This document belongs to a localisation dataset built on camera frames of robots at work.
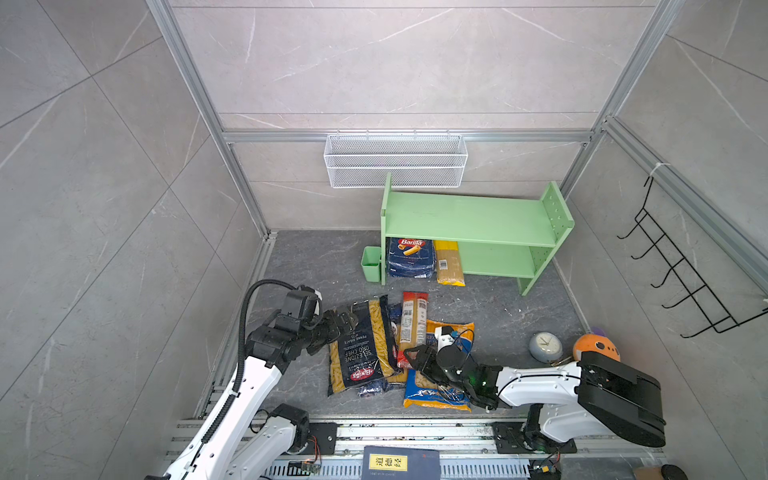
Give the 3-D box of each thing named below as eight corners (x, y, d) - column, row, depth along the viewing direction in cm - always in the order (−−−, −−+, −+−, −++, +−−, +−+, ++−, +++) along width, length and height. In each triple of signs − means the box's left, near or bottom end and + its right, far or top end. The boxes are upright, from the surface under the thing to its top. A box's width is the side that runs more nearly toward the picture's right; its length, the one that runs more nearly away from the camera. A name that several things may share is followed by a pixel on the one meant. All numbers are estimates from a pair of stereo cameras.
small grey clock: (532, 362, 88) (538, 356, 85) (525, 338, 93) (530, 331, 90) (559, 362, 88) (566, 356, 85) (550, 338, 93) (557, 331, 90)
